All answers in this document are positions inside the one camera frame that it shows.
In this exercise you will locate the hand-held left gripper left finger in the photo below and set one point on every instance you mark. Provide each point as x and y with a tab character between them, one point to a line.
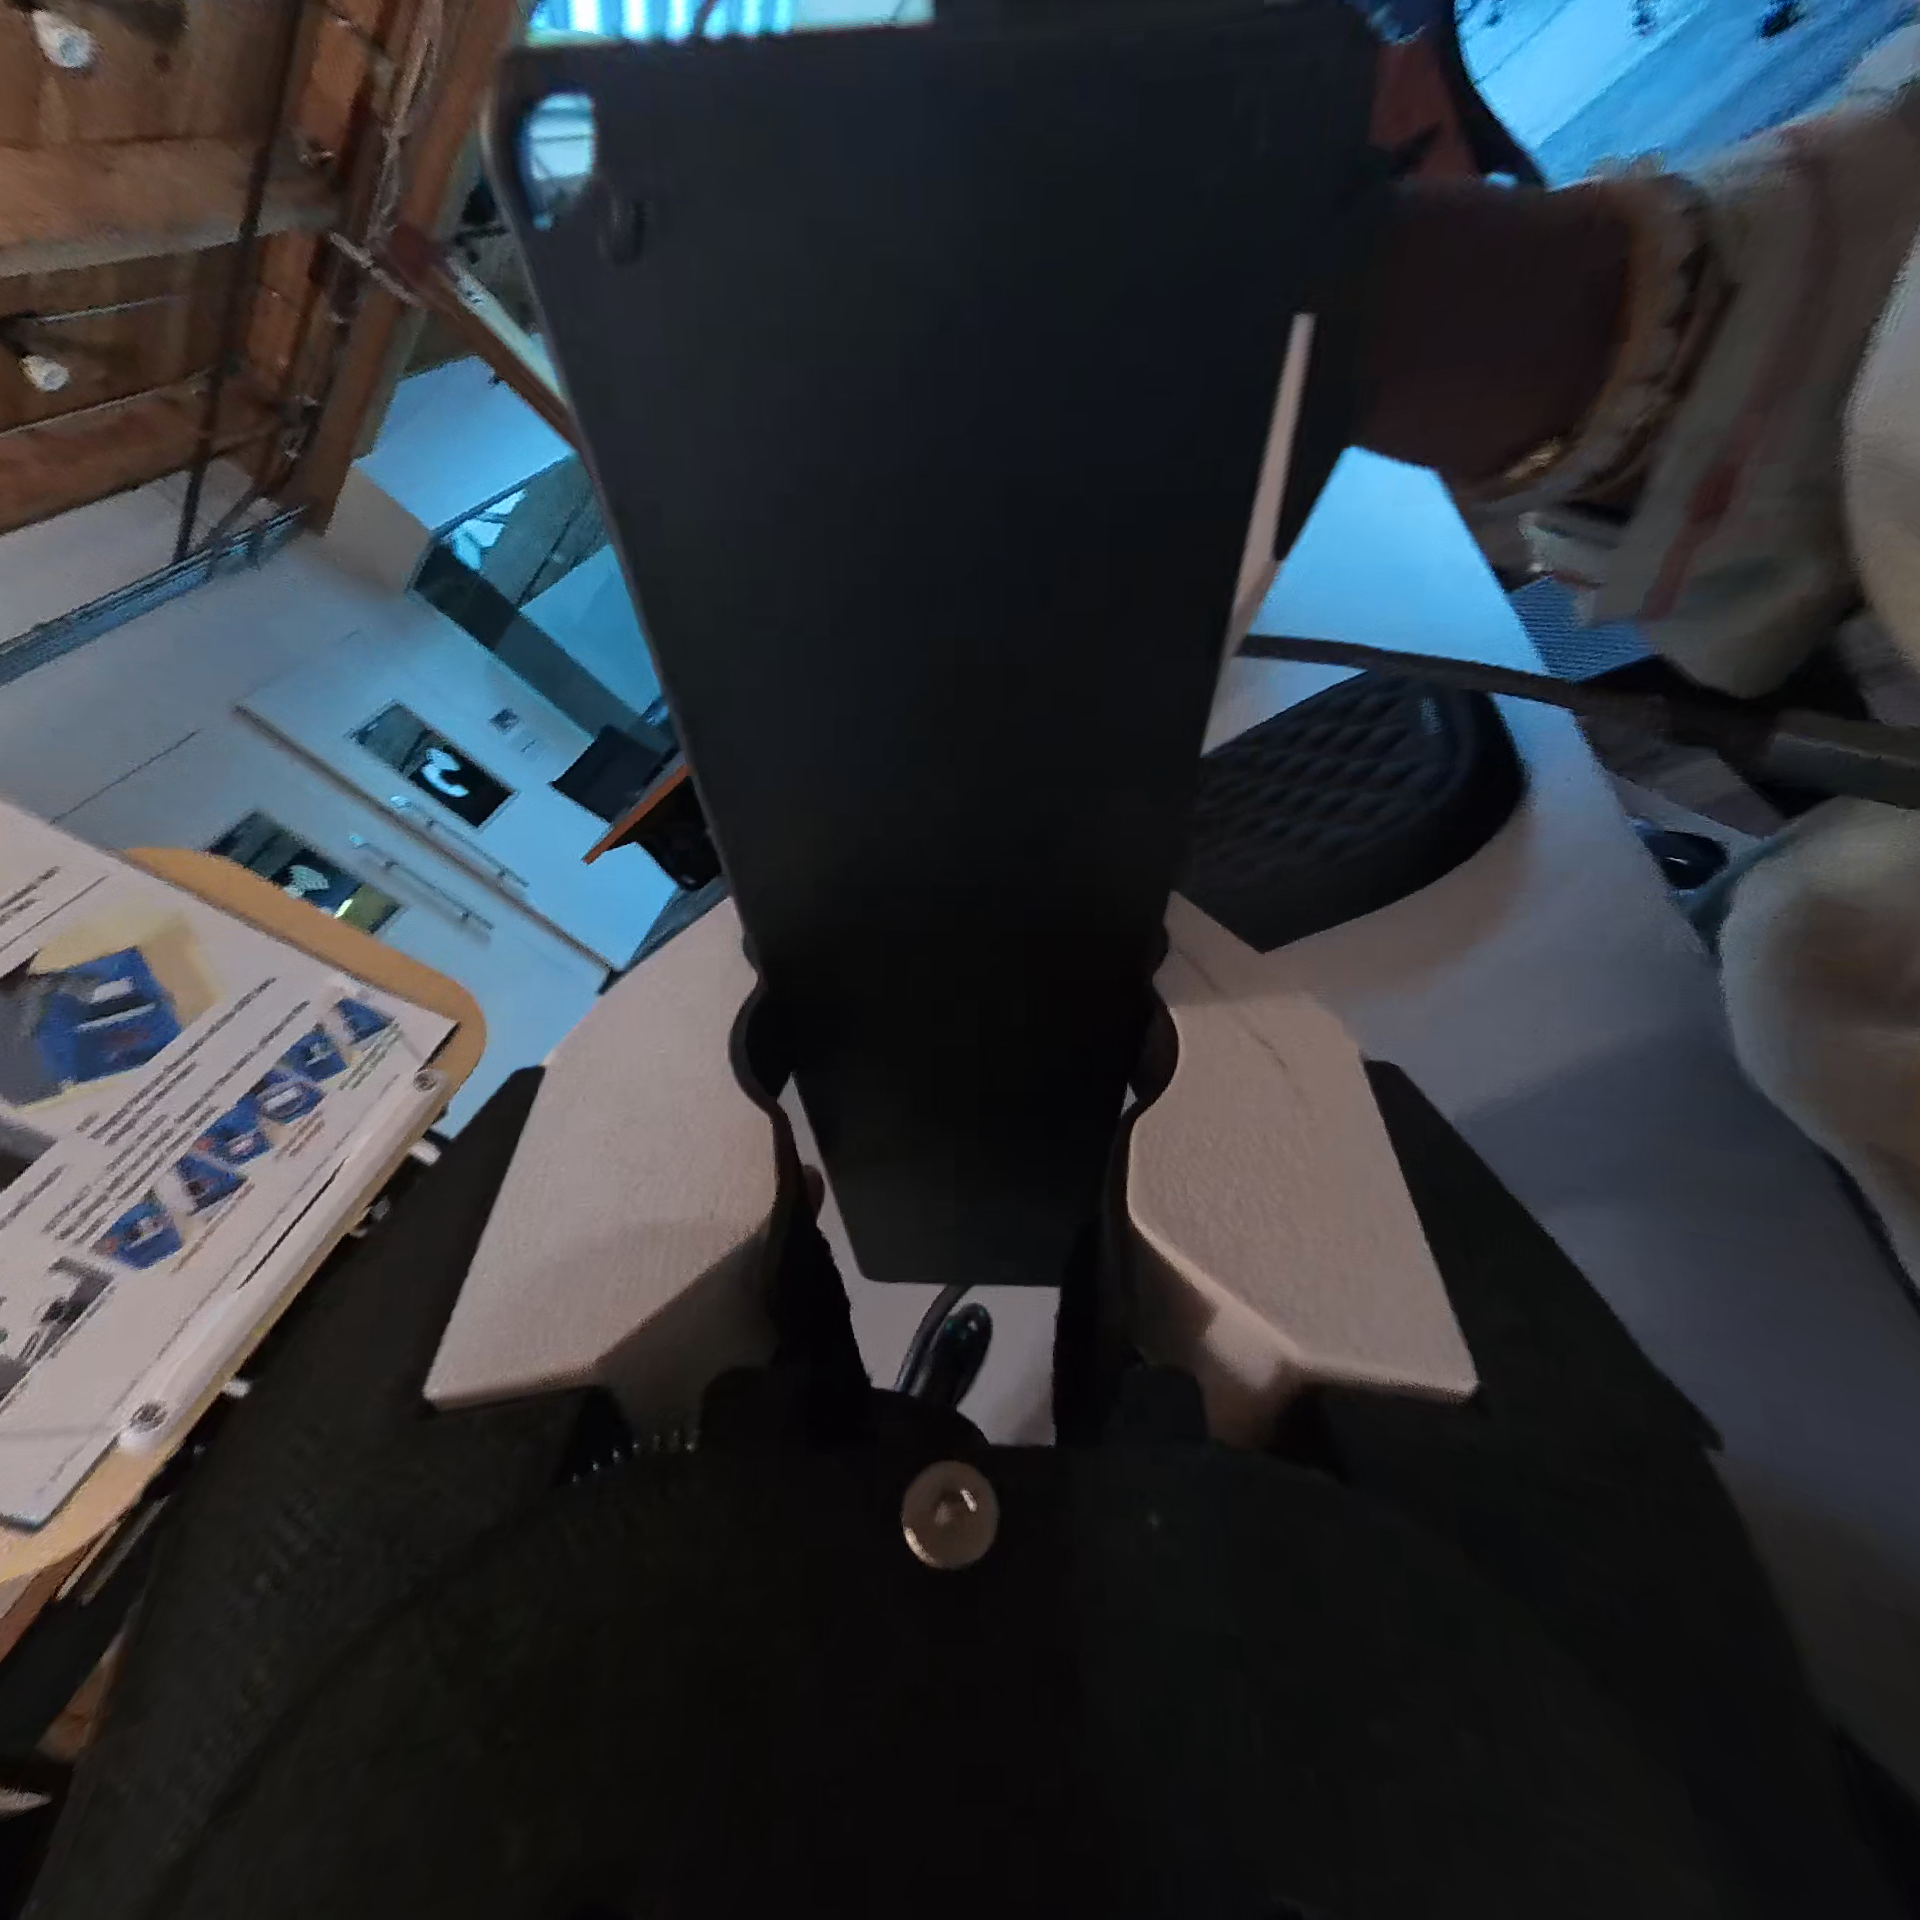
614	1182

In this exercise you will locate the instruction poster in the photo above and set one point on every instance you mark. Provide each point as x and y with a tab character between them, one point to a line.
196	1202

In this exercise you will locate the person's right hand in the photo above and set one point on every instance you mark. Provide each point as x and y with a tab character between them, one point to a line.
1499	317

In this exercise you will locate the black square wall sign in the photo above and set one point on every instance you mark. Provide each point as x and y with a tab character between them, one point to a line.
446	775

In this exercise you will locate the black textured mat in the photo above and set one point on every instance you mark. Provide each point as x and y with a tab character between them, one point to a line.
1351	812

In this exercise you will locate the person's right forearm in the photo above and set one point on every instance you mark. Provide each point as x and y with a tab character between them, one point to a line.
1772	376

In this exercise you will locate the rounded wooden poster board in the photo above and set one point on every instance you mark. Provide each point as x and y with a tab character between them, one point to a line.
345	929

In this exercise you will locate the white ceiling spotlight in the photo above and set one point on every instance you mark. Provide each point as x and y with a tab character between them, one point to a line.
58	41
44	370

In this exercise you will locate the black trapezoid plate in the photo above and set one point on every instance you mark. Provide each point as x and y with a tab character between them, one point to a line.
931	601

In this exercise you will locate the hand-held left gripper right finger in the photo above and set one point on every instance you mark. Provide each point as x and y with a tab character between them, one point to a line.
1292	1202

